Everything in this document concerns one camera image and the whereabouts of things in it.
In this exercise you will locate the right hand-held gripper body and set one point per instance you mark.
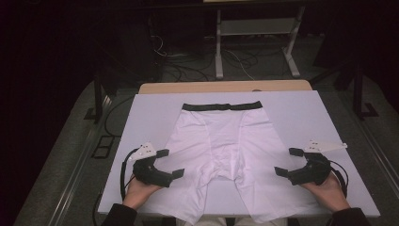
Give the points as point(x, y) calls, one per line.
point(315, 171)

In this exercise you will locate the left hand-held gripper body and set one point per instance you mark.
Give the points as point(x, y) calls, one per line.
point(145, 171)

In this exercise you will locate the person's right hand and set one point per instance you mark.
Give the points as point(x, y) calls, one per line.
point(329, 191)

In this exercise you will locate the person's left hand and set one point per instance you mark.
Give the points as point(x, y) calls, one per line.
point(139, 191)

